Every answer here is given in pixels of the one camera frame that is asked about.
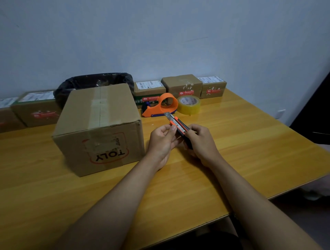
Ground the person's left hand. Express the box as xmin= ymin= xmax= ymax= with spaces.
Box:
xmin=146 ymin=124 xmax=183 ymax=171

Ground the person's right hand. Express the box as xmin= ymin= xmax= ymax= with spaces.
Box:
xmin=184 ymin=124 xmax=223 ymax=168

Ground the orange black utility knife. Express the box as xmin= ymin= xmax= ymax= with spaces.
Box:
xmin=164 ymin=112 xmax=194 ymax=150

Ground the person's left forearm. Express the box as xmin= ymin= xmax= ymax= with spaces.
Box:
xmin=53 ymin=154 xmax=168 ymax=250

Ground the person's right forearm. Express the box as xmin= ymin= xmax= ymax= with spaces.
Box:
xmin=206 ymin=154 xmax=323 ymax=250

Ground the orange tape dispenser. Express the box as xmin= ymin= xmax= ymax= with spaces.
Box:
xmin=141 ymin=92 xmax=179 ymax=118

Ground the clear yellowish tape roll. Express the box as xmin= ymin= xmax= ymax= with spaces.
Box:
xmin=177 ymin=95 xmax=201 ymax=116

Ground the green striped cardboard parcel box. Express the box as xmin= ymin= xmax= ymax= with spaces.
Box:
xmin=133 ymin=80 xmax=166 ymax=109

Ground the small cardboard parcel box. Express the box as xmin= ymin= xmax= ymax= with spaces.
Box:
xmin=11 ymin=90 xmax=62 ymax=128
xmin=197 ymin=76 xmax=227 ymax=99
xmin=0 ymin=97 xmax=27 ymax=133
xmin=161 ymin=74 xmax=203 ymax=99

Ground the large taped cardboard box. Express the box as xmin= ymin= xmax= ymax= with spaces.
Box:
xmin=52 ymin=83 xmax=145 ymax=178

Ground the black bin bag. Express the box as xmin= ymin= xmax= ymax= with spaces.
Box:
xmin=53 ymin=72 xmax=135 ymax=110

